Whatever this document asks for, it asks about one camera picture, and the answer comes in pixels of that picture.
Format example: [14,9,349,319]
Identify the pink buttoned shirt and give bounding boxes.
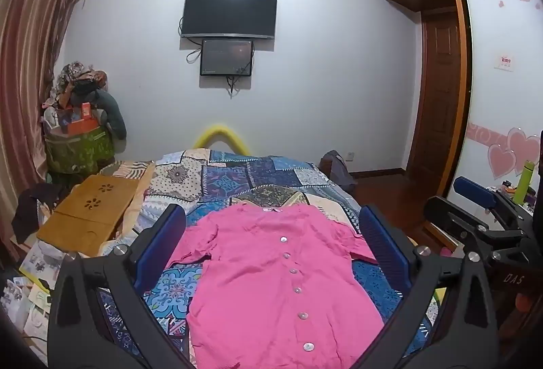
[165,201,385,369]

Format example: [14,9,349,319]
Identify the grey backpack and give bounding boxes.
[319,150,357,192]

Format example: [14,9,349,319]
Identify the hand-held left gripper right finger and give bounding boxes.
[358,205,499,369]

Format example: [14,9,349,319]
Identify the black wall television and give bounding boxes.
[180,0,278,41]

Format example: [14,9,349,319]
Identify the black monitor cable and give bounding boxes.
[227,74,252,99]

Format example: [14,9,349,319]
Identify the small black monitor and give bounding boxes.
[200,38,254,77]

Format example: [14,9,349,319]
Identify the pile of patterned clothes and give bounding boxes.
[42,61,109,111]

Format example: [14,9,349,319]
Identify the patchwork printed blanket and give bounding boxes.
[97,149,446,369]

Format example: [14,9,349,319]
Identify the orange box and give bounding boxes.
[57,102,99,136]

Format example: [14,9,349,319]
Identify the yellow foam tube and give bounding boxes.
[193,124,249,153]

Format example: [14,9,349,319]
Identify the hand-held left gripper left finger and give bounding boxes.
[48,203,200,369]

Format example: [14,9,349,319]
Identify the striped brown curtain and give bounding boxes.
[0,0,92,226]

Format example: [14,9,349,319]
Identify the wooden lap desk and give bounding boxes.
[36,174,141,257]

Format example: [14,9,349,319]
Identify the wooden wardrobe with heart stickers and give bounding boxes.
[371,0,543,204]

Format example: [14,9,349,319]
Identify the dark green cloth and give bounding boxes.
[97,91,127,141]

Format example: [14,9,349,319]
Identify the dark clothes heap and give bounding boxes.
[12,182,64,245]

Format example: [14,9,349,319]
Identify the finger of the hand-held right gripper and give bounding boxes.
[452,176,534,233]
[424,196,527,265]

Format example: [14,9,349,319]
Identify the green bottle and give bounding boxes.
[513,160,536,202]

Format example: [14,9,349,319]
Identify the green fabric bag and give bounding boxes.
[44,115,115,175]

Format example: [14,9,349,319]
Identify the scattered papers and packets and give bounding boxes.
[0,242,64,357]

